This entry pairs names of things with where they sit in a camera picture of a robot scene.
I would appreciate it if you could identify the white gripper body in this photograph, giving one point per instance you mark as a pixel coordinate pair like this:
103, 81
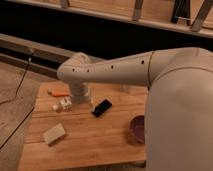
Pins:
80, 93

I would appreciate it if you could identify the white sponge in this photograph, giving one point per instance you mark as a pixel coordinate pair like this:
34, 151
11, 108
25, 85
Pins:
53, 134

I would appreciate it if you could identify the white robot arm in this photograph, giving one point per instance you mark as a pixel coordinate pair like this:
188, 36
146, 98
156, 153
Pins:
179, 106

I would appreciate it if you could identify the clear glass cup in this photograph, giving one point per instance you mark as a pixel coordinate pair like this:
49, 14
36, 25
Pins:
125, 88

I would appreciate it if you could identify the small white plastic bottle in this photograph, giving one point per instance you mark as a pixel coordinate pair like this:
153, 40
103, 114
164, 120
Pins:
64, 104

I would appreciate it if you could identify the black rectangular block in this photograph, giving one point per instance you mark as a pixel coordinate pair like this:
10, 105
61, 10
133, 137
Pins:
101, 108

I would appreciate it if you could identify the wooden board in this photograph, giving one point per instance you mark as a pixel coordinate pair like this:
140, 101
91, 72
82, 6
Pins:
89, 140

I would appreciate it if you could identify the wooden shelf with brackets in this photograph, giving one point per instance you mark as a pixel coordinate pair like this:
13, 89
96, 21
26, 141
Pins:
193, 17

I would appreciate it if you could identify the long metal rail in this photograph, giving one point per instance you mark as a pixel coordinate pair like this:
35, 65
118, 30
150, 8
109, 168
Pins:
45, 59

